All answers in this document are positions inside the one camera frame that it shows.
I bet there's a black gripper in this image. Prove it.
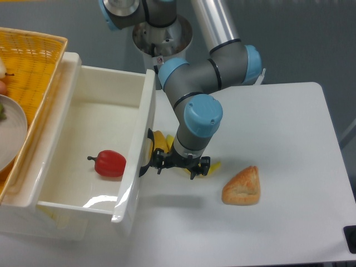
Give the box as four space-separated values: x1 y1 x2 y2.
150 148 211 180

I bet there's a white top drawer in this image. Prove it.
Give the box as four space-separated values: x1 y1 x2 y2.
35 65 157 237

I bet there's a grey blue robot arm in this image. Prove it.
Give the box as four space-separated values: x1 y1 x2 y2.
99 1 262 177

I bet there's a white drawer cabinet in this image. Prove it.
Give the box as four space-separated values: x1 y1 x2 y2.
1 52 87 240

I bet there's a yellow banana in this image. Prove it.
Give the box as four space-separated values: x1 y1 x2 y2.
166 135 221 175

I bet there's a yellow bell pepper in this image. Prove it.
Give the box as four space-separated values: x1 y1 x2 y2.
148 131 169 159

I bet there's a golden triangular pastry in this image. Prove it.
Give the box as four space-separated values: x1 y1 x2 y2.
221 166 261 206

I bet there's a red bell pepper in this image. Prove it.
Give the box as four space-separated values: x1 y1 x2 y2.
87 150 126 178

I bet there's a white table clamp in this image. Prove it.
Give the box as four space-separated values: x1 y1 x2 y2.
253 68 266 86

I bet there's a white ribbed plate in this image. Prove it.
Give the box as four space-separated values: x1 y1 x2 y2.
1 95 27 171

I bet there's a black corner device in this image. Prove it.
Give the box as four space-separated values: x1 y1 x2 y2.
343 225 356 254

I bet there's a yellow woven basket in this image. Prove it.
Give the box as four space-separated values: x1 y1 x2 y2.
1 27 68 198

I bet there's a green food on plate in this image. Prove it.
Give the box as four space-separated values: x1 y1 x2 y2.
0 103 7 120

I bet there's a pink fruit in basket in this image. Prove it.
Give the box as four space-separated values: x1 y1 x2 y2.
0 81 7 95

